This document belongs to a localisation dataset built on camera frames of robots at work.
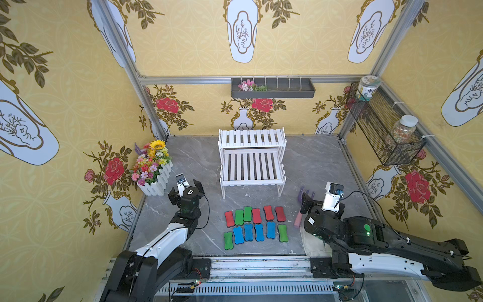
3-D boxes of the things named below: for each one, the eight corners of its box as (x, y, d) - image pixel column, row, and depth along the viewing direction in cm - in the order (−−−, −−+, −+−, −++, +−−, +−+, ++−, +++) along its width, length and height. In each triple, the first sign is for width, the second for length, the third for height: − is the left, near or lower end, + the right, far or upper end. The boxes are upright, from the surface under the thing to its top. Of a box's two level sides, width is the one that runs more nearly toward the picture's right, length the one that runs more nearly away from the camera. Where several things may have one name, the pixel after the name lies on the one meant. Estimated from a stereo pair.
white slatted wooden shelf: (221, 198, 96) (215, 166, 74) (224, 163, 110) (219, 128, 89) (280, 198, 96) (290, 166, 74) (275, 163, 110) (283, 128, 89)
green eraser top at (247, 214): (243, 221, 89) (243, 219, 87) (243, 208, 93) (243, 206, 91) (251, 221, 89) (251, 219, 87) (251, 208, 93) (251, 206, 91)
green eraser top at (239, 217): (235, 224, 88) (235, 223, 86) (235, 211, 92) (235, 209, 90) (243, 224, 88) (243, 223, 86) (243, 211, 92) (243, 209, 90)
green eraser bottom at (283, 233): (279, 241, 83) (280, 240, 81) (277, 226, 87) (278, 224, 85) (287, 241, 83) (288, 240, 81) (285, 226, 87) (286, 224, 85)
